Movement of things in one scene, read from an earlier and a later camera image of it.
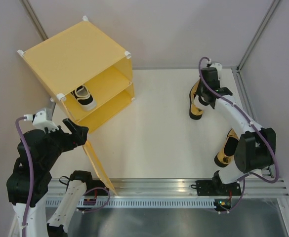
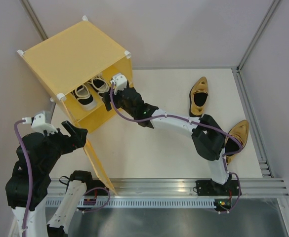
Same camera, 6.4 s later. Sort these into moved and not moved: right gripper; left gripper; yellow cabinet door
Moved: right gripper
Not moved: yellow cabinet door; left gripper
